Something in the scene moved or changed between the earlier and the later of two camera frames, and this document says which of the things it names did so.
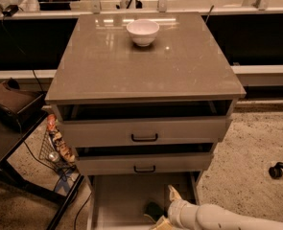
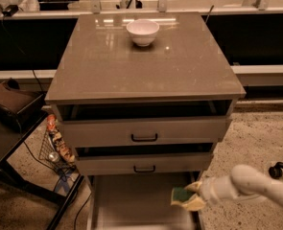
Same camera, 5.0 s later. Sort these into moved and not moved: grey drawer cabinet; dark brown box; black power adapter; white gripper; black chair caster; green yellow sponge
Moved: white gripper; green yellow sponge
Not moved: grey drawer cabinet; dark brown box; black chair caster; black power adapter
